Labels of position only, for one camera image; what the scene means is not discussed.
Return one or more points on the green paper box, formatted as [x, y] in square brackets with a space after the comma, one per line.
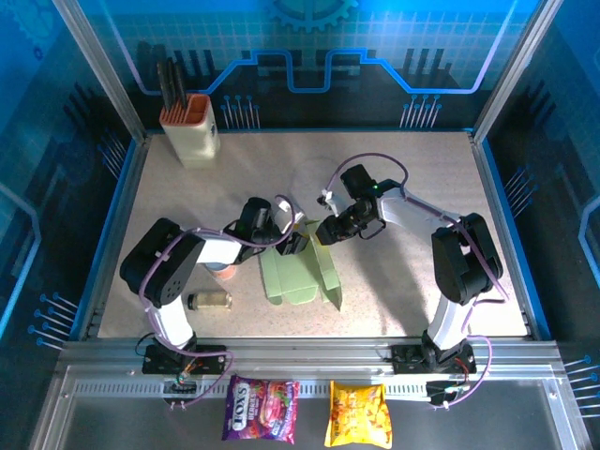
[290, 276]

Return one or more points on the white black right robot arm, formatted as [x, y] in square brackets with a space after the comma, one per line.
[464, 262]

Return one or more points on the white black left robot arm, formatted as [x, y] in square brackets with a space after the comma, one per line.
[159, 262]

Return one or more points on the pink tin can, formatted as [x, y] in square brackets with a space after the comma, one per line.
[227, 273]

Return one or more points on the glass spice jar black cap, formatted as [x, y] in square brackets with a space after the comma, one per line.
[211, 300]

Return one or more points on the beige knife block orange top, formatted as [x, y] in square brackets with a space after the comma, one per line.
[197, 140]

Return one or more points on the purple Fox's candy bag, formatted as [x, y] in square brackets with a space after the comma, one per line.
[260, 410]

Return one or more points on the small circuit board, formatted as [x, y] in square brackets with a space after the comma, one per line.
[443, 391]
[184, 382]

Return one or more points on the yellow snack bag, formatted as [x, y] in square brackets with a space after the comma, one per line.
[358, 415]

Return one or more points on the grey metal shelf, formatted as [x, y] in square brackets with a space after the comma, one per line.
[140, 426]

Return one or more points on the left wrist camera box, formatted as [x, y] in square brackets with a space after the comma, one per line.
[287, 211]

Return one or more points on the aluminium frame rail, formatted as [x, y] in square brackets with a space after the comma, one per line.
[304, 351]

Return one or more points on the aluminium side rail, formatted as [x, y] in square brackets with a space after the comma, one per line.
[491, 187]
[131, 187]

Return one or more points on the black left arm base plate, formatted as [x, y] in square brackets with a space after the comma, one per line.
[211, 361]

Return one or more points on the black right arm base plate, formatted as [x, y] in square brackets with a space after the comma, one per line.
[405, 361]

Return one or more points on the aluminium frame post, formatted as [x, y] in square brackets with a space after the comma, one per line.
[100, 75]
[515, 70]

